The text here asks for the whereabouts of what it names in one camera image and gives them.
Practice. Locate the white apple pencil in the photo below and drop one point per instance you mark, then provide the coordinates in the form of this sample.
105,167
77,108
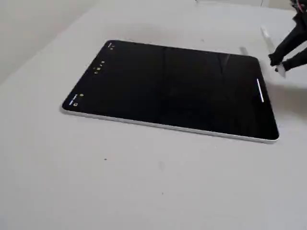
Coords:
267,38

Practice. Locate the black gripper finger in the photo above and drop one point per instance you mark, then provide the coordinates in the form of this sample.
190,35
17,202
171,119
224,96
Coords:
296,61
287,42

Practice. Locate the black screen silver ipad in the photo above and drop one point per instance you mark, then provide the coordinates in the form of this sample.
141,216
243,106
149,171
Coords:
168,91

